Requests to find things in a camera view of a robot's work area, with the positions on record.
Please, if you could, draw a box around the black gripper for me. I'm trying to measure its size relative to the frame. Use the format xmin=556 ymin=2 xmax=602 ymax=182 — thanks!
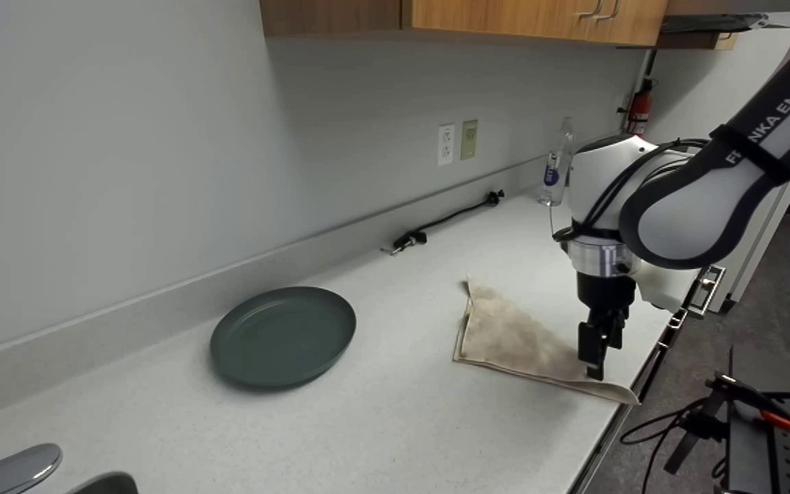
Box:
xmin=579 ymin=275 xmax=636 ymax=378

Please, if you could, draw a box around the stained beige towel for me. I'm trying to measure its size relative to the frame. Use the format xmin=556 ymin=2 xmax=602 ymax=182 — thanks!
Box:
xmin=453 ymin=281 xmax=639 ymax=407

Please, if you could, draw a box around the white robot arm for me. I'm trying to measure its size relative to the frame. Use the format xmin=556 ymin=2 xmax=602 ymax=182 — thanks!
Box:
xmin=553 ymin=52 xmax=790 ymax=378

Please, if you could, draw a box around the black tripod with orange clamp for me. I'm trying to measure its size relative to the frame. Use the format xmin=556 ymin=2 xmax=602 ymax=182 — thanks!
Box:
xmin=616 ymin=347 xmax=790 ymax=494

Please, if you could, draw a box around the clear plastic bottle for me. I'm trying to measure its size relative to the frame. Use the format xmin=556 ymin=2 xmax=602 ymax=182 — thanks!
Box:
xmin=542 ymin=119 xmax=573 ymax=207

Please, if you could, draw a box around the red fire extinguisher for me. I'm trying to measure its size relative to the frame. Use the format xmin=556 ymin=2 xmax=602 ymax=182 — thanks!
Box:
xmin=621 ymin=50 xmax=654 ymax=135

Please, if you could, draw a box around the white power outlet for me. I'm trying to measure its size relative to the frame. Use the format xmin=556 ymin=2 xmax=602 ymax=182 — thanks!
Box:
xmin=435 ymin=123 xmax=458 ymax=164

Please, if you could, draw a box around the dark green plate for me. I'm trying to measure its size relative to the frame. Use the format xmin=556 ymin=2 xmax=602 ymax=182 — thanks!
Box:
xmin=209 ymin=285 xmax=357 ymax=393

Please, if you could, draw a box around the black cable on counter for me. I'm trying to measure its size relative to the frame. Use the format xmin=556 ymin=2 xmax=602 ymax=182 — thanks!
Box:
xmin=387 ymin=187 xmax=506 ymax=255

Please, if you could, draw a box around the beige wall plate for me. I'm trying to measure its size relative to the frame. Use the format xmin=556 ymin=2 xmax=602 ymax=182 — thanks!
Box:
xmin=461 ymin=119 xmax=480 ymax=160

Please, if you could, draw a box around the wooden wall cabinet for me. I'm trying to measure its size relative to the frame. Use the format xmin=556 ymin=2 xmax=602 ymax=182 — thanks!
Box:
xmin=258 ymin=0 xmax=668 ymax=46

